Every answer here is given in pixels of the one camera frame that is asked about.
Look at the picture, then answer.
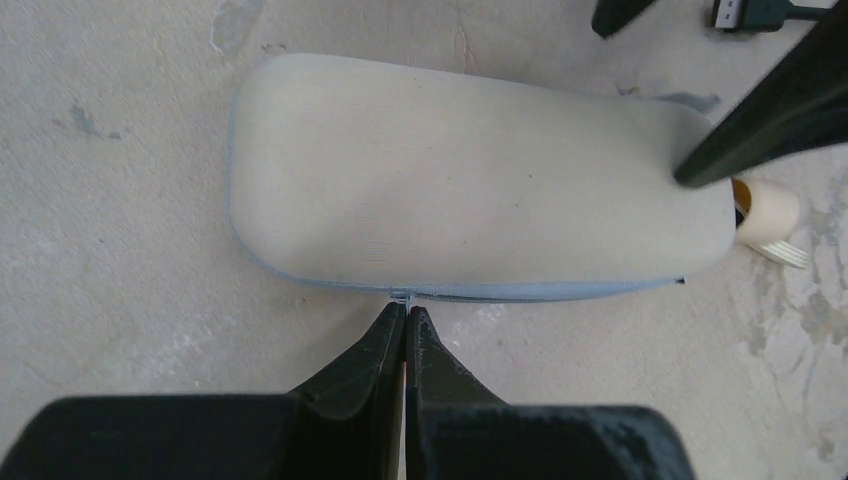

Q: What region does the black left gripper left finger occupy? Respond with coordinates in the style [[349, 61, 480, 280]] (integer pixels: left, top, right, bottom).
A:
[[1, 303, 406, 479]]

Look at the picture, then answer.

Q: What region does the black usb cable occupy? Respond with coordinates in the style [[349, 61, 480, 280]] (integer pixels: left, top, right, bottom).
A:
[[711, 0, 837, 33]]

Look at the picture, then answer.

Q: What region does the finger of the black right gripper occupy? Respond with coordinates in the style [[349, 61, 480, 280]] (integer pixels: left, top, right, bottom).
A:
[[591, 0, 655, 38], [674, 1, 847, 188]]

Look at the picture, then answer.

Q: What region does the beige folding umbrella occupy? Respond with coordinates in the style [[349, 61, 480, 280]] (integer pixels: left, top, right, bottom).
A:
[[732, 178, 810, 269]]

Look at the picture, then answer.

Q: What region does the beige umbrella case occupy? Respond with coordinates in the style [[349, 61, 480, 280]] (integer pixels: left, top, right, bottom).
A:
[[228, 54, 736, 302]]

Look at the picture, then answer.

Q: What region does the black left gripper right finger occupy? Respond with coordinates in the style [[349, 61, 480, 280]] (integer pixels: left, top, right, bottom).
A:
[[405, 307, 695, 479]]

